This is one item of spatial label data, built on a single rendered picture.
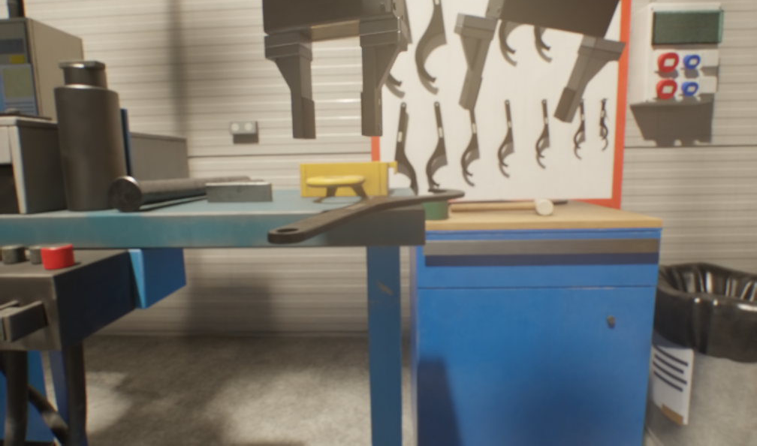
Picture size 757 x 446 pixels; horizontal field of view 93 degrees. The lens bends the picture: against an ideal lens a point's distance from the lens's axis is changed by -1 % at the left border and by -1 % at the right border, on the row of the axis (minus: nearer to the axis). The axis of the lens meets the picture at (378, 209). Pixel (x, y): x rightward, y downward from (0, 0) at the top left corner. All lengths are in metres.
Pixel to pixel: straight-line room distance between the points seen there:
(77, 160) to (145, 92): 2.15
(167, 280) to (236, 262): 1.95
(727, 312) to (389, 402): 1.19
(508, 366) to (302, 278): 1.52
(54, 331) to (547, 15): 0.62
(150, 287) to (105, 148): 0.20
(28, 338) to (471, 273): 0.97
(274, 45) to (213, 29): 2.23
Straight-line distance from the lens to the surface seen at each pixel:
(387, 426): 0.80
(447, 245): 1.10
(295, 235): 0.28
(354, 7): 0.37
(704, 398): 1.80
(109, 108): 0.65
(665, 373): 1.84
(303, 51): 0.40
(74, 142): 0.64
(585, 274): 1.27
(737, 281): 2.05
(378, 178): 0.65
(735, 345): 1.68
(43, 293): 0.51
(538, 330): 1.27
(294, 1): 0.40
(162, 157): 0.90
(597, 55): 0.53
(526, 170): 2.37
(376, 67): 0.37
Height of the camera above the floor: 1.12
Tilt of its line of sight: 7 degrees down
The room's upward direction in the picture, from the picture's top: 1 degrees counter-clockwise
